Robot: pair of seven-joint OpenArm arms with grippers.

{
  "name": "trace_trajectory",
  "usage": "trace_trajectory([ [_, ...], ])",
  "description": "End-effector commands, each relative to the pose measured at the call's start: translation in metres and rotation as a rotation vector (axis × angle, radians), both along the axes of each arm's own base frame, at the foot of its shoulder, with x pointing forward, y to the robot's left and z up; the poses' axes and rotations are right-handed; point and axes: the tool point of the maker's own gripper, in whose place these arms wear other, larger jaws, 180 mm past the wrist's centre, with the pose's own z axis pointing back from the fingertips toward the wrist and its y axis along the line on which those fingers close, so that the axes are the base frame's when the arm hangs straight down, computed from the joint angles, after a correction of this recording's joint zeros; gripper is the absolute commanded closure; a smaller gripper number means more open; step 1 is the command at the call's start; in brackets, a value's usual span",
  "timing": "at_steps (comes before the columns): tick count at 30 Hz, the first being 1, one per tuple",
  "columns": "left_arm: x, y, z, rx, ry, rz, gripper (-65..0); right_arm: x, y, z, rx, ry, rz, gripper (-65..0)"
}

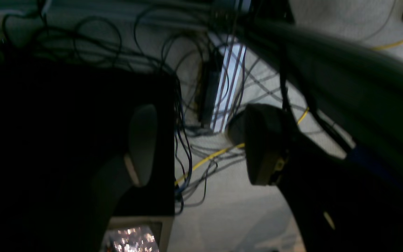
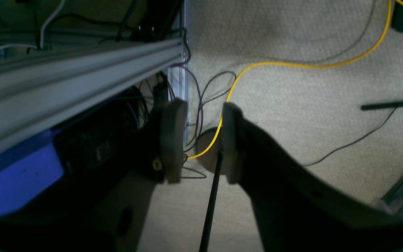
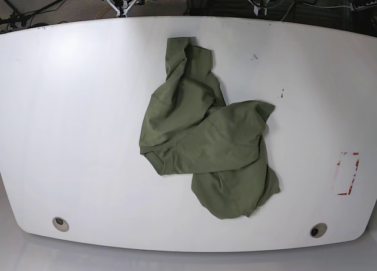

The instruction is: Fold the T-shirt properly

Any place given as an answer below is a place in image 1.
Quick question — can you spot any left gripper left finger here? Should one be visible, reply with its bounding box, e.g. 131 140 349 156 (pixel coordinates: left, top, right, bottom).
93 104 158 224

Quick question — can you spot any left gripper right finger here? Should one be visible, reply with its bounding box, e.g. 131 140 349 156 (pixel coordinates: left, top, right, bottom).
228 104 345 224

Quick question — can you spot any dark computer case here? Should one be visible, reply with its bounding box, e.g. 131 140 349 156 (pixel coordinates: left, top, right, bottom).
0 58 177 252

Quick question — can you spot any black power strip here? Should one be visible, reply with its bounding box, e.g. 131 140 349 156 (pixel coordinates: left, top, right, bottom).
195 62 221 127

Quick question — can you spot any yellow cable on floor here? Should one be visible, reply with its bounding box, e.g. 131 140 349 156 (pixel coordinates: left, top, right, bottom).
175 0 403 185

